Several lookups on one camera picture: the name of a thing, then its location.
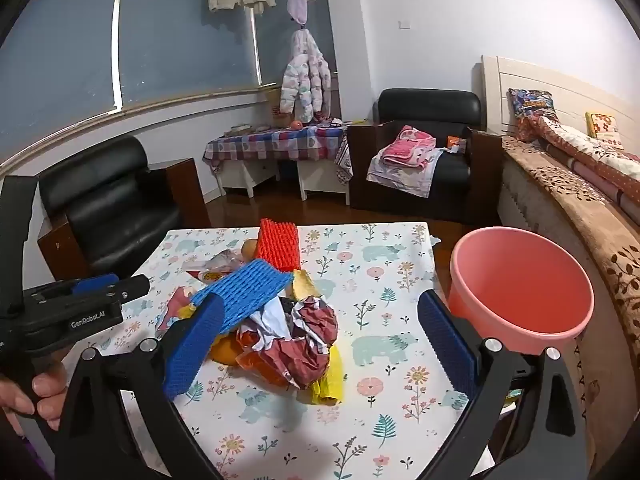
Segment curved bay window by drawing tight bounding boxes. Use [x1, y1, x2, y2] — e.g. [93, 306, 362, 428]
[0, 0, 335, 162]

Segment person's left hand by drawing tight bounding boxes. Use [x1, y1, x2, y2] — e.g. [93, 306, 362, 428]
[0, 362, 69, 436]

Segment red plastic wrapper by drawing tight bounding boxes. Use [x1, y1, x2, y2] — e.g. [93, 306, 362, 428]
[156, 286, 199, 333]

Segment orange mandarin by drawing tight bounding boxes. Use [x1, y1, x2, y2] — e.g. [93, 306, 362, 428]
[209, 335, 246, 366]

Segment white low table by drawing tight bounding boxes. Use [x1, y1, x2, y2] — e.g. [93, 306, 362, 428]
[217, 157, 351, 206]

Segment red foam fruit net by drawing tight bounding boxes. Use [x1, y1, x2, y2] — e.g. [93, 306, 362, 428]
[257, 218, 301, 273]

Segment yellow foam fruit net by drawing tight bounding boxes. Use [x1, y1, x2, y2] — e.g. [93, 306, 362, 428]
[300, 344, 346, 406]

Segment blue foam fruit net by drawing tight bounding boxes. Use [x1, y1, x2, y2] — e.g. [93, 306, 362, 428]
[190, 258, 296, 334]

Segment crumpled red white paper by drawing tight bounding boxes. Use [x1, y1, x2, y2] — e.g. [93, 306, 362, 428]
[237, 296, 340, 389]

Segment pink folded blanket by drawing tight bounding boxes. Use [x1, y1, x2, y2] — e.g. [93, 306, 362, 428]
[380, 125, 437, 171]

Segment pale floral sheet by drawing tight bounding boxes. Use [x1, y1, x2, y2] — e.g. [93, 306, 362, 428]
[366, 147, 446, 199]

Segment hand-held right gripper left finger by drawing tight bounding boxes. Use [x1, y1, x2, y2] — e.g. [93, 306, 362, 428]
[50, 292, 227, 480]

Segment pale purple hat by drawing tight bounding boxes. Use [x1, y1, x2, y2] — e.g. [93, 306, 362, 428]
[287, 0, 317, 26]

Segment colourful cartoon pillow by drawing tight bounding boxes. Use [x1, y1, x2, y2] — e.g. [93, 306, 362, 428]
[507, 88, 556, 141]

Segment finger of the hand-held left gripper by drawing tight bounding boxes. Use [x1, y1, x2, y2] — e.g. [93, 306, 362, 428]
[72, 273, 121, 295]
[117, 275, 152, 305]

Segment white quilted mattress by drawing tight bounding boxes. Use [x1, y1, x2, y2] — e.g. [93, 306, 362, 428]
[497, 162, 591, 272]

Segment white patterned puffer jacket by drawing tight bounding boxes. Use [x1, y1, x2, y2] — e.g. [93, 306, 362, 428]
[279, 27, 332, 124]

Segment checked tablecloth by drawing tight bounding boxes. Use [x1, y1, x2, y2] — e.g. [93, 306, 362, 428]
[202, 122, 351, 166]

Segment yellow floral pillow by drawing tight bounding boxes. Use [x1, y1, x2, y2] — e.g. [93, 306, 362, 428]
[585, 111, 626, 150]

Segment orange peel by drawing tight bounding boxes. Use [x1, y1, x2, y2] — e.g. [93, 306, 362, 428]
[292, 269, 321, 306]

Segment bed with brown blanket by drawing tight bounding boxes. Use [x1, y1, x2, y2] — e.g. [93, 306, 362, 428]
[502, 135, 640, 411]

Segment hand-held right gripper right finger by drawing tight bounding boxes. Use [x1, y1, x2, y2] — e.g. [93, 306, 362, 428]
[417, 290, 589, 480]

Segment pink plastic bucket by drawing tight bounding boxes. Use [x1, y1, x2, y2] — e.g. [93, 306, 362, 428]
[447, 226, 596, 356]

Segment black leather armchair wooden arms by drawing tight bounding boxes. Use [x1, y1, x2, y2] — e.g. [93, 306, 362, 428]
[347, 88, 504, 226]
[37, 135, 211, 281]

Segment bed with patterned blankets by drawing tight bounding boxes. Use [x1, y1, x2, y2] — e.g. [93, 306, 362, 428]
[532, 115, 640, 207]

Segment printed clear snack wrapper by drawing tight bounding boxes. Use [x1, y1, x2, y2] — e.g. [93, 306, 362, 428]
[182, 250, 251, 286]

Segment cream wooden headboard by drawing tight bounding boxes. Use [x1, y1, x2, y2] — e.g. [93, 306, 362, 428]
[481, 55, 640, 137]

